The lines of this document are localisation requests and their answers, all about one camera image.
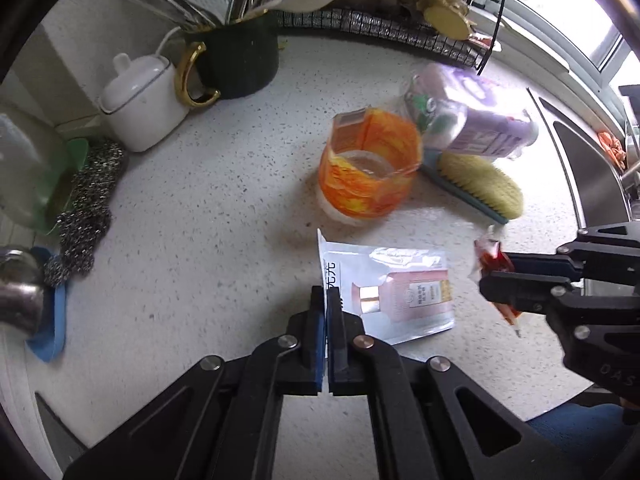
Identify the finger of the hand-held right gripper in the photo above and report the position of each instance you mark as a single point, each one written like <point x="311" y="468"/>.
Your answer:
<point x="520" y="297"/>
<point x="540" y="262"/>

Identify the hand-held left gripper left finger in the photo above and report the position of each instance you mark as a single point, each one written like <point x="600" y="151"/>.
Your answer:
<point x="317" y="340"/>

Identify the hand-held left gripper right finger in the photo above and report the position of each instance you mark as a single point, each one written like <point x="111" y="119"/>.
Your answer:
<point x="337" y="350"/>

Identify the red sauce packet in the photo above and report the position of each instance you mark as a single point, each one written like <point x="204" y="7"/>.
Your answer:
<point x="492" y="260"/>

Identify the white pouch with pink bottle print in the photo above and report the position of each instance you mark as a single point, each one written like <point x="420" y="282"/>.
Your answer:
<point x="395" y="290"/>

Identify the blue brush with yellow bristles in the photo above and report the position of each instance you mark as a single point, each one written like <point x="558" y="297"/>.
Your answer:
<point x="480" y="185"/>

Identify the steel sink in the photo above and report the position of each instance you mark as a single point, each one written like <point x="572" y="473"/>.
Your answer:
<point x="585" y="170"/>

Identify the orange sink scrubber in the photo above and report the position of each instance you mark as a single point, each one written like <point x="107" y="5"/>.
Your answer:
<point x="610" y="145"/>

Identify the clear bottle with purple label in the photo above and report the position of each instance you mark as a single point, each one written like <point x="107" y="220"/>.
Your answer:
<point x="480" y="120"/>

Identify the red seasoning packets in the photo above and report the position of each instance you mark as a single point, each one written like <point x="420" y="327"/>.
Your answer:
<point x="482" y="40"/>

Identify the blue plastic tray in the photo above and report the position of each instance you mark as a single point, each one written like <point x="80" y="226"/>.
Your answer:
<point x="57" y="320"/>

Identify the ginger root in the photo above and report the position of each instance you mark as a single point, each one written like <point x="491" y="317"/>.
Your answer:
<point x="440" y="15"/>

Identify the steel wool scrubbers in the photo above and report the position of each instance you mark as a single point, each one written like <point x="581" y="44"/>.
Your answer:
<point x="90" y="200"/>

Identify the white ceramic lidded pot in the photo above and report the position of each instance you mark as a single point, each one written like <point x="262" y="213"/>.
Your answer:
<point x="145" y="105"/>

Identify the green plastic dish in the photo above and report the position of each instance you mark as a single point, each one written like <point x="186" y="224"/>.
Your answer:
<point x="75" y="170"/>

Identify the steel teapot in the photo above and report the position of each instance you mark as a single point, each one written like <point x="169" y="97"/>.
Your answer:
<point x="20" y="295"/>

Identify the glass carafe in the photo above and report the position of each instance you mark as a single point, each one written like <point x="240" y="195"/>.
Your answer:
<point x="30" y="170"/>

